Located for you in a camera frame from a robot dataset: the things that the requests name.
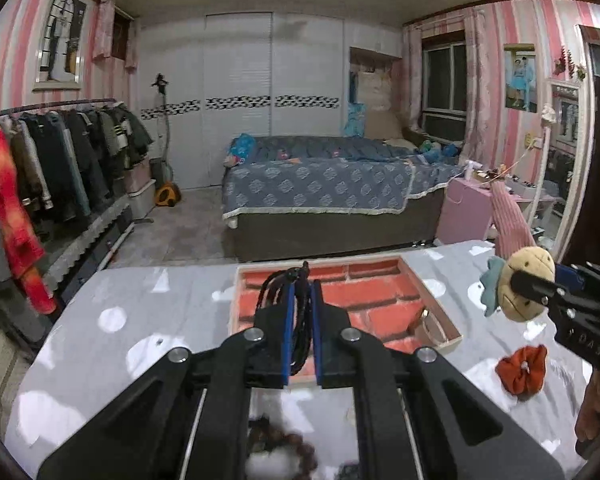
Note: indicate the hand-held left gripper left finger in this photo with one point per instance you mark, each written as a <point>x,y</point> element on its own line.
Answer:
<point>286,340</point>

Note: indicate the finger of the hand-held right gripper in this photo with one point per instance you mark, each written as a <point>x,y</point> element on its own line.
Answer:
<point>537,286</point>
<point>570,274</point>

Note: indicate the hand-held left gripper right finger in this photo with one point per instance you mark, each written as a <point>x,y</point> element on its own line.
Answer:
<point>316,340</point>

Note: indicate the shallow cardboard tray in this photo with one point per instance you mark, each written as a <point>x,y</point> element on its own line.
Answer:
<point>375,305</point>

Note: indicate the orange scrunchie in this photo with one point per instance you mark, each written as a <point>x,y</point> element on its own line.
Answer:
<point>522,370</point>

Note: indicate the white framed standing mirror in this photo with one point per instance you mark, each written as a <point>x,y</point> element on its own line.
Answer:
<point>565,170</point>

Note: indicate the pink nightstand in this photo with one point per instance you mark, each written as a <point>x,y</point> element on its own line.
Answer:
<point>462,212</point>

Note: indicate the white hair dryer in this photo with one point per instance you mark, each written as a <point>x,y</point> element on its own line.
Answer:
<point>469,167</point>

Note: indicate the bed with blue cover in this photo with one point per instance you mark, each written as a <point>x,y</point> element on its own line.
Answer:
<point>320,185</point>

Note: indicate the yellow garment steamer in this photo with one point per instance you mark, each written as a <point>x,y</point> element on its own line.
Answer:
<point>167,192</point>

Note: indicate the blue plush toy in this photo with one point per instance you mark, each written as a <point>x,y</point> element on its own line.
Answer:
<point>242,149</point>

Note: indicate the white storage boxes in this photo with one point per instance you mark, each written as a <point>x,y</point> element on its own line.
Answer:
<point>141,195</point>

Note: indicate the pink patterned curtain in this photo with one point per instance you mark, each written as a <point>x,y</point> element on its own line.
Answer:
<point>411,75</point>
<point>476,85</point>

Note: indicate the dark framed window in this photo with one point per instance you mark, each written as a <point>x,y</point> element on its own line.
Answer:
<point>445,85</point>

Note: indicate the lace covered low platform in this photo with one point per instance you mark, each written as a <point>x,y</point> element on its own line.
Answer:
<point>85,245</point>

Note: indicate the beige cushion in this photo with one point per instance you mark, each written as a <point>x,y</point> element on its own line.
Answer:
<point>382,125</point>

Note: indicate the blue hanging cloth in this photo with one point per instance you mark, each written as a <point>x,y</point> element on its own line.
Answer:
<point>354,115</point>

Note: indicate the row of hanging dark clothes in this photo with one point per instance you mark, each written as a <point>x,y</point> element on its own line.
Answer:
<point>80,160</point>

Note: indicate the white sliding door wardrobe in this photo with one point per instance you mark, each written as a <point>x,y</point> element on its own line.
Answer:
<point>260,60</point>

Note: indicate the red orange fleece robe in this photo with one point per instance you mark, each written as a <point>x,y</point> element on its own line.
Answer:
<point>7,200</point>

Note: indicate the metal clothes rack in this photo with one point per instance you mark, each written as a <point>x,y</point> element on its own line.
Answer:
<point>45,106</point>

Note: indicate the small curtained window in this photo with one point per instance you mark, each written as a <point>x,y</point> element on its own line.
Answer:
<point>114,30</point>

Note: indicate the couple wall poster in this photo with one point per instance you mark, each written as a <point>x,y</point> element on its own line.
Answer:
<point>520,77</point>

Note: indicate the red flower wall decoration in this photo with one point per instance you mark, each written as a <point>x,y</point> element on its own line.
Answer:
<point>570,62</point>

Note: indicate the framed wedding wall poster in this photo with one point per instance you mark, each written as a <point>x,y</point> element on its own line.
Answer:
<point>60,40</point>

